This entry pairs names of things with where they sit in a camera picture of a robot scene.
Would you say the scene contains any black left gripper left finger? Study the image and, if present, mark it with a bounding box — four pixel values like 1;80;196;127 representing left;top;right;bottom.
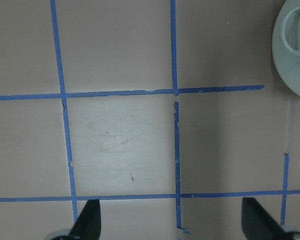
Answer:
69;199;101;240

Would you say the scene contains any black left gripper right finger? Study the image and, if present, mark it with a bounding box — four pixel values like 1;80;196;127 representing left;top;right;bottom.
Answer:
241;197;290;240

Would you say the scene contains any pale green electric pot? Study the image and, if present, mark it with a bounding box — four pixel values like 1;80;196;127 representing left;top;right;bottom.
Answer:
272;0;300;96

